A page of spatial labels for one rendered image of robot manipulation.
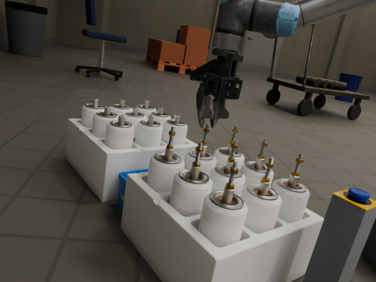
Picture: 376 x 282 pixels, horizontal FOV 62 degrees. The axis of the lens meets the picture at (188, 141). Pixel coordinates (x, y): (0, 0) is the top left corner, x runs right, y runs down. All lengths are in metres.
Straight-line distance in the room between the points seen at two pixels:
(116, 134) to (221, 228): 0.54
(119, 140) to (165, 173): 0.30
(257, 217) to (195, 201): 0.15
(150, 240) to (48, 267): 0.24
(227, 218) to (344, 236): 0.24
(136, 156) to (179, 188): 0.38
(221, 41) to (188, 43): 5.02
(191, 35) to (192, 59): 0.41
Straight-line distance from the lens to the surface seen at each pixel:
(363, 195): 0.72
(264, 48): 10.94
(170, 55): 5.74
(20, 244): 0.94
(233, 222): 0.66
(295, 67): 11.48
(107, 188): 1.08
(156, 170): 0.81
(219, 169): 0.83
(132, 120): 1.21
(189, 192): 0.72
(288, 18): 0.81
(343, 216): 0.72
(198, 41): 5.87
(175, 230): 0.72
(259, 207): 0.73
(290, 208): 0.84
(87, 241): 0.93
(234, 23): 0.82
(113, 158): 1.04
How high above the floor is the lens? 0.56
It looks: 17 degrees down
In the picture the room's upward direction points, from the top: 10 degrees clockwise
